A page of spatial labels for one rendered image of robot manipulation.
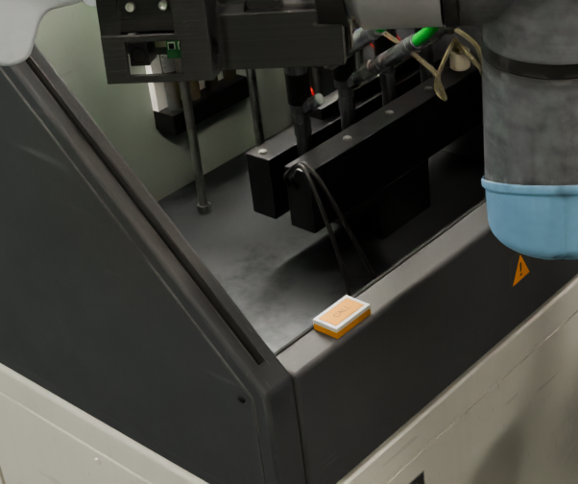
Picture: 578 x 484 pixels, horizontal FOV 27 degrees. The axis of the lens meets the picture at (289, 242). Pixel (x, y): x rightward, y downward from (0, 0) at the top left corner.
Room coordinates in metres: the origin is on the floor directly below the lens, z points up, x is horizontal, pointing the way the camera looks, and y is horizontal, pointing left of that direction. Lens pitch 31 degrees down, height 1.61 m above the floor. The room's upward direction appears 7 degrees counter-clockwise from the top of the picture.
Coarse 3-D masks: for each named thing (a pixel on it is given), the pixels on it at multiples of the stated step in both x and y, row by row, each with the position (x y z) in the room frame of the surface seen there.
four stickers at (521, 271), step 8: (520, 256) 1.13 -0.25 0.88; (528, 256) 1.14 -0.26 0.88; (512, 264) 1.11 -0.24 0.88; (520, 264) 1.13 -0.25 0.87; (528, 264) 1.14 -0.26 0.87; (512, 272) 1.11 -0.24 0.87; (520, 272) 1.13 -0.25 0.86; (528, 272) 1.14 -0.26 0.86; (512, 280) 1.11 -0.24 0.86; (520, 280) 1.13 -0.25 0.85; (512, 288) 1.11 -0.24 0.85
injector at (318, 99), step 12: (288, 72) 1.26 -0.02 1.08; (300, 72) 1.26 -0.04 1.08; (288, 84) 1.27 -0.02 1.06; (300, 84) 1.26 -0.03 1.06; (288, 96) 1.27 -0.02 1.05; (300, 96) 1.26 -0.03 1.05; (312, 96) 1.26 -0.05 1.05; (300, 108) 1.26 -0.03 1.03; (312, 108) 1.25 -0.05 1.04; (300, 120) 1.27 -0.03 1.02; (300, 132) 1.26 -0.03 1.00; (300, 144) 1.27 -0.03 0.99; (300, 156) 1.27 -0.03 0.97
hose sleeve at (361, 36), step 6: (360, 30) 1.19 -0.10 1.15; (366, 30) 1.18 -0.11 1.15; (372, 30) 1.18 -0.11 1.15; (354, 36) 1.20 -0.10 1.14; (360, 36) 1.19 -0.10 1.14; (366, 36) 1.18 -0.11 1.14; (372, 36) 1.18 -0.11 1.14; (378, 36) 1.18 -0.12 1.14; (354, 42) 1.19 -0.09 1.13; (360, 42) 1.19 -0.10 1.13; (366, 42) 1.19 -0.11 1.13; (354, 48) 1.20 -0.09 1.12; (360, 48) 1.20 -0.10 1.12; (348, 54) 1.21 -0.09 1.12
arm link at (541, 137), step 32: (512, 64) 0.50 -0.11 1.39; (544, 64) 0.49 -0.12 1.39; (576, 64) 0.49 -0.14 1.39; (512, 96) 0.50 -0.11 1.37; (544, 96) 0.49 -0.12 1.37; (576, 96) 0.49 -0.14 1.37; (512, 128) 0.50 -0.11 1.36; (544, 128) 0.49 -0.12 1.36; (576, 128) 0.49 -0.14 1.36; (512, 160) 0.50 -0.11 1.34; (544, 160) 0.49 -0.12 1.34; (576, 160) 0.49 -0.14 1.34; (512, 192) 0.50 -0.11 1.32; (544, 192) 0.49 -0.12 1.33; (576, 192) 0.49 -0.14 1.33; (512, 224) 0.51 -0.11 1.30; (544, 224) 0.49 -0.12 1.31; (576, 224) 0.49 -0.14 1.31; (544, 256) 0.50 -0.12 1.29; (576, 256) 0.49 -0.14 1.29
